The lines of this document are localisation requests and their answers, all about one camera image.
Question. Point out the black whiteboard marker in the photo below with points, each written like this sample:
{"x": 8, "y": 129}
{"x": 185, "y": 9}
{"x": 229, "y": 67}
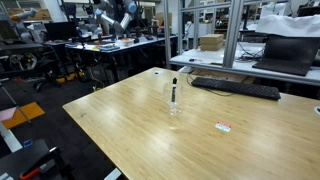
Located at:
{"x": 173, "y": 91}

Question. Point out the grey robot arm orange joint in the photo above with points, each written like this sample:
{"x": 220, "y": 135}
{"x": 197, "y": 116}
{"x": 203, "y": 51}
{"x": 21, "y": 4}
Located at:
{"x": 23, "y": 16}

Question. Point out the grey background robot arm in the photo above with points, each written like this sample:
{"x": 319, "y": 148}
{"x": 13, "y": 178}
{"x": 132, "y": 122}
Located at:
{"x": 115, "y": 23}

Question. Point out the clear stemmed glass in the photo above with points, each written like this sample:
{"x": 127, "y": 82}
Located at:
{"x": 174, "y": 110}

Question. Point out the small white table grommet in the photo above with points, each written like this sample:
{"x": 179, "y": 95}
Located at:
{"x": 158, "y": 72}

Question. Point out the cluttered background work table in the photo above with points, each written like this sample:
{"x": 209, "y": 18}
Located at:
{"x": 133, "y": 45}

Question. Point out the white and orange bowl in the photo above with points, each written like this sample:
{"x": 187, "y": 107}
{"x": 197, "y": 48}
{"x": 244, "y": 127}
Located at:
{"x": 126, "y": 42}

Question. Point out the white workbench shelf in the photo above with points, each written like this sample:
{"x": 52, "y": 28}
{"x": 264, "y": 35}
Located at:
{"x": 213, "y": 60}

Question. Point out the blue flat book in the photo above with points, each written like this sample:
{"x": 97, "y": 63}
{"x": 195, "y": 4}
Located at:
{"x": 109, "y": 48}

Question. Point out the red and white sticker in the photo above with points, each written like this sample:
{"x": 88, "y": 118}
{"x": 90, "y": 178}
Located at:
{"x": 223, "y": 126}

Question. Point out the black computer keyboard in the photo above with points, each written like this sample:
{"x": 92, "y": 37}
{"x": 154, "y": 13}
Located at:
{"x": 233, "y": 87}

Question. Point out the black computer monitor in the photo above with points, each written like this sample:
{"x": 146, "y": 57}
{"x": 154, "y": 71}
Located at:
{"x": 60, "y": 30}

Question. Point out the black laptop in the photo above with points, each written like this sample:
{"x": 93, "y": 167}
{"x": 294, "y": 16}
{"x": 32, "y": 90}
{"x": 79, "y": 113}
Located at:
{"x": 286, "y": 50}

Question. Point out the orange floor mat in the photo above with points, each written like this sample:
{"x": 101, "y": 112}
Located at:
{"x": 28, "y": 113}

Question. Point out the white crumpled cloth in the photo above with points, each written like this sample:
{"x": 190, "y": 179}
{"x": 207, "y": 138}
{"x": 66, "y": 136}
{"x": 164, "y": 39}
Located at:
{"x": 286, "y": 25}

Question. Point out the black tripod leg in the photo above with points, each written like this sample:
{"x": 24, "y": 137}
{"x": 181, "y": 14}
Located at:
{"x": 15, "y": 103}

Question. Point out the black cart with clamps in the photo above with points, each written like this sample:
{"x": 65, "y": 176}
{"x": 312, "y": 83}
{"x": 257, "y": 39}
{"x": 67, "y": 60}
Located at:
{"x": 20, "y": 160}

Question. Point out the thin aluminium frame post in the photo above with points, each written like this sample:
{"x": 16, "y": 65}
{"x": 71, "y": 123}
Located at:
{"x": 180, "y": 26}
{"x": 167, "y": 33}

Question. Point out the thick aluminium frame post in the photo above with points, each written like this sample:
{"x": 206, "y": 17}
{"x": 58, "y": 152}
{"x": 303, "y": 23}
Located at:
{"x": 231, "y": 33}

